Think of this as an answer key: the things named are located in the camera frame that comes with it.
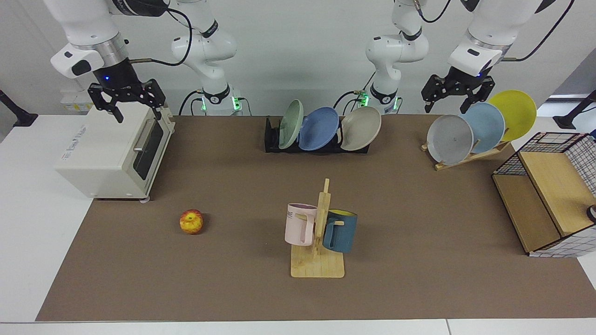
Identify wooden plate rack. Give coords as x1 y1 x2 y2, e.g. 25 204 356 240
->
421 140 510 171

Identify beige plate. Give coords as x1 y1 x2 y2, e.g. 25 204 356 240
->
340 106 382 152

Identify red yellow apple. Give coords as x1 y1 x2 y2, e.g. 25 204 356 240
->
180 209 204 235

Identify black dish rack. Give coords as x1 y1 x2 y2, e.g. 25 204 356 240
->
264 116 371 154

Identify pale toaster oven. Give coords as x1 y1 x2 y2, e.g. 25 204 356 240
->
54 101 176 201

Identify grey plate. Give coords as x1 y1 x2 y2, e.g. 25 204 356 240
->
427 114 474 166

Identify yellow plate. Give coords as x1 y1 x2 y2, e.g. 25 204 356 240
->
488 90 537 142

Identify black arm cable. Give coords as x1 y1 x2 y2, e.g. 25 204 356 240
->
502 0 576 62
128 2 193 67

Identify brown table cloth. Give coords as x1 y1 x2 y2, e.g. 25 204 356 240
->
36 114 596 322

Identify dark teal mug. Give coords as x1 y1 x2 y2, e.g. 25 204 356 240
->
322 209 358 254

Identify pale green plate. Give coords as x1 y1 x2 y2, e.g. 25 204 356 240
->
278 99 304 150

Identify pink mug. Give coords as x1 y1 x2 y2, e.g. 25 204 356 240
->
284 203 318 246

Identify light blue plate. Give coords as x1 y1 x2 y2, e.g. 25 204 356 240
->
461 102 506 154

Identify black clamp stand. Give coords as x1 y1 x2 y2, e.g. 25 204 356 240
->
0 90 39 127
553 90 596 130

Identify white wall socket box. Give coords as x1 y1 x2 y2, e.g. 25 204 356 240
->
61 90 101 112

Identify wooden cup stand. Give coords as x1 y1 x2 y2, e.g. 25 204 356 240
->
291 178 345 279

